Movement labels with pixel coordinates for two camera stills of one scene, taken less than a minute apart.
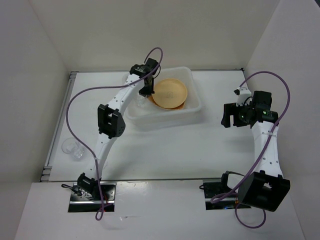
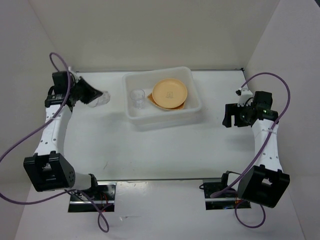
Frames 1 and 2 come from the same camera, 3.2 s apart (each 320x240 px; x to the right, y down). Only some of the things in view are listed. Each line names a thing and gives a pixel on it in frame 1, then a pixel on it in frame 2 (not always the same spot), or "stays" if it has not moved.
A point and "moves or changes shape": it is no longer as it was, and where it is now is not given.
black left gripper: [146, 92] to [92, 93]
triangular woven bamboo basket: [150, 98] stays
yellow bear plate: [169, 93] stays
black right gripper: [231, 109] stays
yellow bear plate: [181, 106] moves or changes shape
